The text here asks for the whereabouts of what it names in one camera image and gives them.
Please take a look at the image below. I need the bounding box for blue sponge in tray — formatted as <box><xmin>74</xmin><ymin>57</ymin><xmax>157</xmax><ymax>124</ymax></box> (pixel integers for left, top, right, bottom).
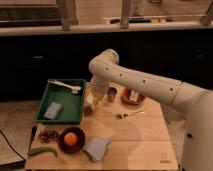
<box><xmin>44</xmin><ymin>102</ymin><xmax>62</xmax><ymax>119</ymax></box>

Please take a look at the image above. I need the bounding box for yellow banana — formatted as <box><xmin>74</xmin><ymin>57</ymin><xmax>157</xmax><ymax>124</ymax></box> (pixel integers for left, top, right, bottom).
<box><xmin>86</xmin><ymin>93</ymin><xmax>94</xmax><ymax>106</ymax></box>

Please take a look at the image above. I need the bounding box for bunch of dark grapes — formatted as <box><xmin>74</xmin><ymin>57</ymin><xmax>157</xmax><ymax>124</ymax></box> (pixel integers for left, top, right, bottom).
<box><xmin>38</xmin><ymin>130</ymin><xmax>60</xmax><ymax>143</ymax></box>

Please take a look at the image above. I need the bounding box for green pepper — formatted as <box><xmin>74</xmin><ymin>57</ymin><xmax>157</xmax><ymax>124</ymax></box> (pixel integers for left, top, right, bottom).
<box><xmin>28</xmin><ymin>147</ymin><xmax>58</xmax><ymax>157</ymax></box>

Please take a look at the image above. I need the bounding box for blue grey cloth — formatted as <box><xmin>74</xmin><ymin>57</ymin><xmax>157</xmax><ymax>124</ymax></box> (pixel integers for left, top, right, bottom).
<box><xmin>83</xmin><ymin>137</ymin><xmax>111</xmax><ymax>162</ymax></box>

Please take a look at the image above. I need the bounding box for silver fork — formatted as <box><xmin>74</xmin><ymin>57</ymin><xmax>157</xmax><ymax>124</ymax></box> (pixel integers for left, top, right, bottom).
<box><xmin>116</xmin><ymin>111</ymin><xmax>145</xmax><ymax>119</ymax></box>

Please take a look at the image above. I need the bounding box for black cable on left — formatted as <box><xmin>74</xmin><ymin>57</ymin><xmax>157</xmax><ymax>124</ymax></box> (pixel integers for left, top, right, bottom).
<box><xmin>0</xmin><ymin>129</ymin><xmax>27</xmax><ymax>163</ymax></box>

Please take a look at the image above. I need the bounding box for green plastic tray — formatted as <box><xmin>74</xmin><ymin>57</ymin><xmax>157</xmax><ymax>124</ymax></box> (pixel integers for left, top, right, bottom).
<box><xmin>34</xmin><ymin>78</ymin><xmax>87</xmax><ymax>125</ymax></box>

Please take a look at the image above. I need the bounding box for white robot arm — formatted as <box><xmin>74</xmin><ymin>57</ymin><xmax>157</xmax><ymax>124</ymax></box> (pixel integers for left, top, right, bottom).
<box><xmin>88</xmin><ymin>49</ymin><xmax>213</xmax><ymax>171</ymax></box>

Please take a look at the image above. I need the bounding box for dark brown bowl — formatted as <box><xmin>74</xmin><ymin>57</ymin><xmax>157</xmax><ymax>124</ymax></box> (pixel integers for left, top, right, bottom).
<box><xmin>59</xmin><ymin>127</ymin><xmax>85</xmax><ymax>154</ymax></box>

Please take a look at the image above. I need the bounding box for small metal cup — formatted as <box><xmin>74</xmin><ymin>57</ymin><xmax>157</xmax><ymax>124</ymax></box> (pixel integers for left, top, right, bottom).
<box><xmin>107</xmin><ymin>87</ymin><xmax>117</xmax><ymax>103</ymax></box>

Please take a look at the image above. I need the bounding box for orange fruit in bowl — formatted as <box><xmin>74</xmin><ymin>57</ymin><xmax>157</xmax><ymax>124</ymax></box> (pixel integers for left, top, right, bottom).
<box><xmin>64</xmin><ymin>132</ymin><xmax>78</xmax><ymax>147</ymax></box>

